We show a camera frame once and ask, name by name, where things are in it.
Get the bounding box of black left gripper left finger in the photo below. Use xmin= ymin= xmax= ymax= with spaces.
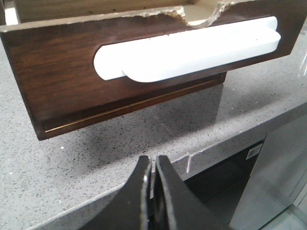
xmin=81 ymin=156 xmax=152 ymax=230

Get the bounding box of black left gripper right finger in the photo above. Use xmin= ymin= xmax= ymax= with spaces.
xmin=154 ymin=155 xmax=230 ymax=230

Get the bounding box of white drawer handle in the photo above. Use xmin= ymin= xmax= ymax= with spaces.
xmin=93 ymin=16 xmax=281 ymax=83

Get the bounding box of wooden drawer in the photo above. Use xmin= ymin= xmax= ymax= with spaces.
xmin=0 ymin=0 xmax=307 ymax=139

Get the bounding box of dark under-counter appliance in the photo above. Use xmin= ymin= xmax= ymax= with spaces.
xmin=148 ymin=135 xmax=268 ymax=230

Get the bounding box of white QR code sticker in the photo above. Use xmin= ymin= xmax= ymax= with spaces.
xmin=246 ymin=144 xmax=263 ymax=160

